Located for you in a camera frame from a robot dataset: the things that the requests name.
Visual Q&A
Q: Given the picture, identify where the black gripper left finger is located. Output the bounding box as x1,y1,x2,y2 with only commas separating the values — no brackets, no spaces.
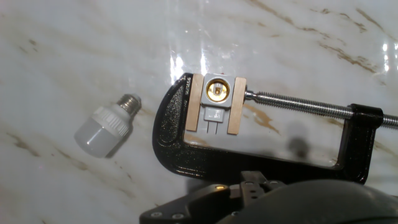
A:
139,184,243,224

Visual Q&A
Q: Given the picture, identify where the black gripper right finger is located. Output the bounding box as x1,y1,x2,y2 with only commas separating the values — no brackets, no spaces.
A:
229,170,285,202

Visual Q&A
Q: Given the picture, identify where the white light bulb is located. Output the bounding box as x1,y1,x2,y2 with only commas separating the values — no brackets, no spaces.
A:
73,93,142,159

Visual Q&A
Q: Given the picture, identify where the black metal C-clamp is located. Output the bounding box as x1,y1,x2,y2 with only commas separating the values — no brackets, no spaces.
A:
152,73,398,185

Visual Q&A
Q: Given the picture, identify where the small wooden clamp pad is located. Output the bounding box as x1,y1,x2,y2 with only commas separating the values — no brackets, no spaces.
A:
226,77,248,136
185,73,205,132

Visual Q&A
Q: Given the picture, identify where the marble pattern table sheet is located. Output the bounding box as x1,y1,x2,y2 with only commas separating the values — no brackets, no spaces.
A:
0,0,398,224

